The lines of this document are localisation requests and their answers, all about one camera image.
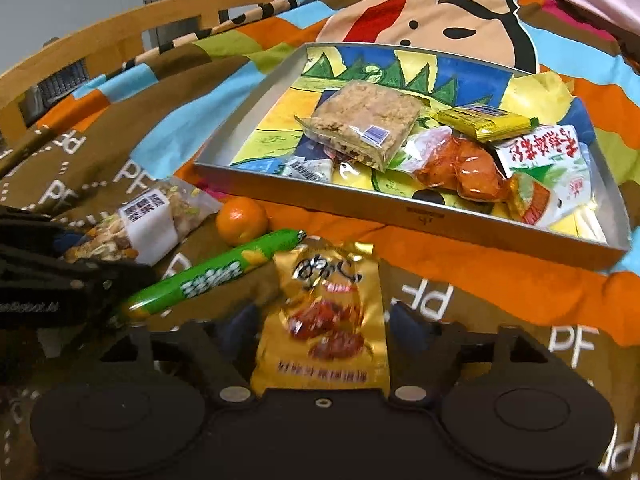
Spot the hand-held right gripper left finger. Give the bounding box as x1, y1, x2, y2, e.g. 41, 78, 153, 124
97, 305, 261, 406

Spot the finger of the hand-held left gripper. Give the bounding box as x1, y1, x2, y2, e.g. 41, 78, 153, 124
65, 260, 157, 306
0, 207, 93, 263

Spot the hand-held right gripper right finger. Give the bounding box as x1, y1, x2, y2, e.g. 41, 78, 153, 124
387, 302, 553, 406

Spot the clear mixed nuts packet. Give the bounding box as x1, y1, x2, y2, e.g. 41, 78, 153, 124
62, 180, 223, 267

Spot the gold snack packet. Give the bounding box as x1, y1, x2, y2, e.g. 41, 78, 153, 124
249, 240, 391, 397

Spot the grey tray with colourful lining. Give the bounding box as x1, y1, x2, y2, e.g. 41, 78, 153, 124
194, 42, 632, 272

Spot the white snack packet red print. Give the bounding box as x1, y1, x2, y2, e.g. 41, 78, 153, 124
492, 125, 593, 228

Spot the green wrapped sausage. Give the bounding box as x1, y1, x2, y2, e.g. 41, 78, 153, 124
120, 229, 306, 322

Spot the colourful printed blanket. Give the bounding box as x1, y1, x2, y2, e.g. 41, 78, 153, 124
0, 0, 640, 480

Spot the orange tangerine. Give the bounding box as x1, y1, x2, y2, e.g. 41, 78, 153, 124
216, 196, 270, 243

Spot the black plastic crate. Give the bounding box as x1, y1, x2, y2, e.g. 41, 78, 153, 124
35, 57, 91, 108

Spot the orange snack packet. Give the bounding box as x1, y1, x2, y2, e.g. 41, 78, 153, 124
400, 127, 516, 206

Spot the small blue white packet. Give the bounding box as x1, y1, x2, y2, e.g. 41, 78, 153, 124
280, 140, 336, 183

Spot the clear packet crumbly snack bar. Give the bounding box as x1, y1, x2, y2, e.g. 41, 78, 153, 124
294, 79, 432, 173

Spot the yellow snack packet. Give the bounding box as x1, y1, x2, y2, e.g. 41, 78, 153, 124
431, 104, 540, 147

